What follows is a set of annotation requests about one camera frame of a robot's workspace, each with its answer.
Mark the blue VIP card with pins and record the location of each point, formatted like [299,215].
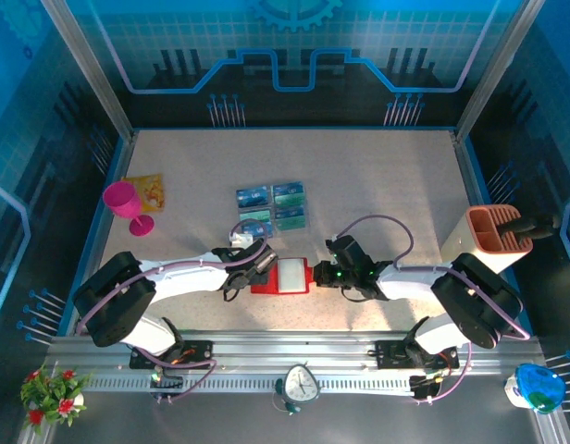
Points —
[289,188]
[292,212]
[254,198]
[256,230]

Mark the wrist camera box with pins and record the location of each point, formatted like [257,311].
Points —
[332,241]
[241,239]

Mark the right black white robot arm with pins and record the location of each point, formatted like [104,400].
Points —
[474,300]

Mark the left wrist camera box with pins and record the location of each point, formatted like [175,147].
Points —
[241,239]

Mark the aluminium front beam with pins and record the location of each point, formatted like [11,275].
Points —
[289,347]

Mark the pink plastic goblet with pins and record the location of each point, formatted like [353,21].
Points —
[122,199]

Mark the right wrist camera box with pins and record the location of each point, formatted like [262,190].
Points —
[332,241]

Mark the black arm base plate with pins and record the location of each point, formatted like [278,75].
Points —
[201,353]
[387,353]

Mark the aluminium frame post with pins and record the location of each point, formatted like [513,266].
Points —
[90,69]
[498,69]

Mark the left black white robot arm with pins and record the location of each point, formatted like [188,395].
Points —
[114,300]

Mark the teal VIP card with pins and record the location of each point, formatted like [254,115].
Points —
[255,216]
[290,200]
[293,225]

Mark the red card holder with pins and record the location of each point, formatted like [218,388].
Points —
[292,275]

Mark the yellow snack packet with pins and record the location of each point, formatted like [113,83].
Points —
[152,189]

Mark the potted plant red flowers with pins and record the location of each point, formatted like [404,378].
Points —
[53,398]

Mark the white orange knife block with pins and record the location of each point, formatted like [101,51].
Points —
[484,231]

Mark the white triangular alarm clock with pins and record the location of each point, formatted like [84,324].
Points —
[301,384]

